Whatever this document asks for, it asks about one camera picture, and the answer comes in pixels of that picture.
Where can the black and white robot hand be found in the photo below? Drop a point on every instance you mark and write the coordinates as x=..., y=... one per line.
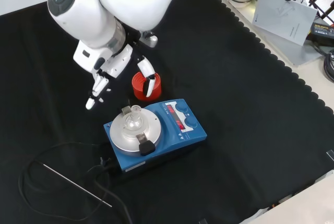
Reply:
x=104, y=62

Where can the black power adapter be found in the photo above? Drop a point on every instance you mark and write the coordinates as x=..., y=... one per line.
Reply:
x=322, y=32

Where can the clear round-bottom glass flask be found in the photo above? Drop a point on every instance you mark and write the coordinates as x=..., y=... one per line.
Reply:
x=133, y=122

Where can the thin metal probe rod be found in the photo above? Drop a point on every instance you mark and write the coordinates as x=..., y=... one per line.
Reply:
x=78, y=186

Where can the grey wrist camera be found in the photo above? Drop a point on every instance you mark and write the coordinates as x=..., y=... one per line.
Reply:
x=150, y=40

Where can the heater with blue base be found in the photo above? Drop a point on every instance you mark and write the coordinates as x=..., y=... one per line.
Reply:
x=167, y=140

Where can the pale grey paper booklet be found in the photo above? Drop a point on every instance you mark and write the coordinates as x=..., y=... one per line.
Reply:
x=284, y=15

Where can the black bench cloth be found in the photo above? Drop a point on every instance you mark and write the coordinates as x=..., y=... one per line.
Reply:
x=235, y=104

